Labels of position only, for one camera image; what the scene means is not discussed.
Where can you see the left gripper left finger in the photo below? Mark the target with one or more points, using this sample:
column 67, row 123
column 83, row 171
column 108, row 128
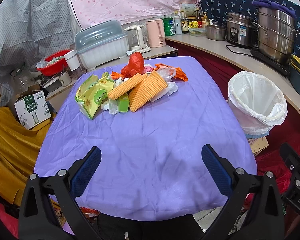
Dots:
column 37, row 219

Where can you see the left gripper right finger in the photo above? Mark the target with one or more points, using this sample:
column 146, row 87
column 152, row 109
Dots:
column 264, row 219

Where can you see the yellow green snack bag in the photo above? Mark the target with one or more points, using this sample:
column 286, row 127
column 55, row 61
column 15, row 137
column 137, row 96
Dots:
column 92, row 92

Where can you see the green cardboard box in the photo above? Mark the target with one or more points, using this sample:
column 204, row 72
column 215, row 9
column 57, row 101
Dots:
column 123, row 103

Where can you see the orange wafer pack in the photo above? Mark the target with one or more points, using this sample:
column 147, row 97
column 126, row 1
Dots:
column 126, row 86
column 146, row 90

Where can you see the orange snack wrapper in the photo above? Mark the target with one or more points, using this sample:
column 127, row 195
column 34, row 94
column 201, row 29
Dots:
column 178, row 72

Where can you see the clear white plastic bag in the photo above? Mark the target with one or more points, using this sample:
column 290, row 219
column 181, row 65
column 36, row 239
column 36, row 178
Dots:
column 168, row 90

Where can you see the orange wafer pack front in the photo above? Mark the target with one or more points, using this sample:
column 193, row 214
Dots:
column 146, row 90

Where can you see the red plastic bag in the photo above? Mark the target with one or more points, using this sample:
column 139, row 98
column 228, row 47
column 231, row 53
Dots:
column 135, row 66

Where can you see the orange plastic bag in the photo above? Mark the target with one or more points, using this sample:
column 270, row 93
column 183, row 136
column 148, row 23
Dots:
column 115, row 75

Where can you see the pink paper cup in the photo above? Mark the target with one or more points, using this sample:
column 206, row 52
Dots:
column 147, row 68

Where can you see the white-lined trash bin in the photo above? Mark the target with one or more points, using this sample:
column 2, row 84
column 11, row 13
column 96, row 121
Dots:
column 257, row 103

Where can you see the red cabinet curtain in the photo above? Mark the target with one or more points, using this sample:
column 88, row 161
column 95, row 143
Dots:
column 268, row 159

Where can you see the yellow cloth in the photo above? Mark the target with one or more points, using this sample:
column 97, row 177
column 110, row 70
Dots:
column 19, row 149

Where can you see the green white carton box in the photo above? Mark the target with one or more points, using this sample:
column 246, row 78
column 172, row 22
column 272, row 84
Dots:
column 32, row 109

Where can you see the black induction cooker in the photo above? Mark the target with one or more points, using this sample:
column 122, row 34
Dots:
column 282, row 69

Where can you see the purple tablecloth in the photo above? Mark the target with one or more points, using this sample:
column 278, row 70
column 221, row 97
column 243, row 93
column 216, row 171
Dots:
column 151, row 167

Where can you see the red plastic basin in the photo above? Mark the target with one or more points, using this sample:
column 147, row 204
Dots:
column 59, row 64

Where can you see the large steel steamer pot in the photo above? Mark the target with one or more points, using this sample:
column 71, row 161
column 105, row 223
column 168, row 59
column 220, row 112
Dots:
column 276, row 34

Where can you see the white plastic cup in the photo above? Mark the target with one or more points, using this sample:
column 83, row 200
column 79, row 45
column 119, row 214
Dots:
column 72, row 60

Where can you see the steel rice cooker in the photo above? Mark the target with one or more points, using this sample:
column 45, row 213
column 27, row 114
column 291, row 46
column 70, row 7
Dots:
column 240, row 30

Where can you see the small steel pot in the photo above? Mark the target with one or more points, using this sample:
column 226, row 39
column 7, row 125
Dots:
column 215, row 32

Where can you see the white dish drainer box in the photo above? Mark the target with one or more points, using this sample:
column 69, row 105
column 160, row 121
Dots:
column 101, row 43

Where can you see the grey striped curtain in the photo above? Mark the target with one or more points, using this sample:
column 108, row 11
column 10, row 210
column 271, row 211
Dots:
column 31, row 30

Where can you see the dark soy sauce bottle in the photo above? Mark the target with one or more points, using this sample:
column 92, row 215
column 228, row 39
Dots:
column 184, row 23

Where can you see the navy patterned cloth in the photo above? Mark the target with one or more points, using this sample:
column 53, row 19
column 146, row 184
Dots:
column 218, row 10

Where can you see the white glass electric kettle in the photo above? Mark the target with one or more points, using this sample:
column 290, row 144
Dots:
column 138, row 42

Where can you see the white bottle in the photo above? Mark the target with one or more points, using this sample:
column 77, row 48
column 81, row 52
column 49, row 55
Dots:
column 177, row 21

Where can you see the green tin can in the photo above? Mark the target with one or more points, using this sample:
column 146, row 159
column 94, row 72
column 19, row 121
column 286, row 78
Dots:
column 169, row 27

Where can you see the pink electric kettle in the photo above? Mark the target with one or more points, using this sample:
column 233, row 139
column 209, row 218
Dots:
column 156, row 33

